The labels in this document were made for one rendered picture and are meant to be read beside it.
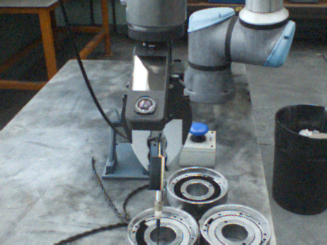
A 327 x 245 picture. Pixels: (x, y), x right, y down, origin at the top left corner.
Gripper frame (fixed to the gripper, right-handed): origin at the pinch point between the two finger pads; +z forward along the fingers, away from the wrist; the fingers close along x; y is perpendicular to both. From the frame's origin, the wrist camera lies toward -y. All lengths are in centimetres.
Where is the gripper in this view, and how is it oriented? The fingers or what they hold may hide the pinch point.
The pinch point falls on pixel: (158, 165)
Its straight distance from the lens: 59.2
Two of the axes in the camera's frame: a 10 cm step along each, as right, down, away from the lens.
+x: -10.0, -0.2, 0.6
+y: 0.7, -4.6, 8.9
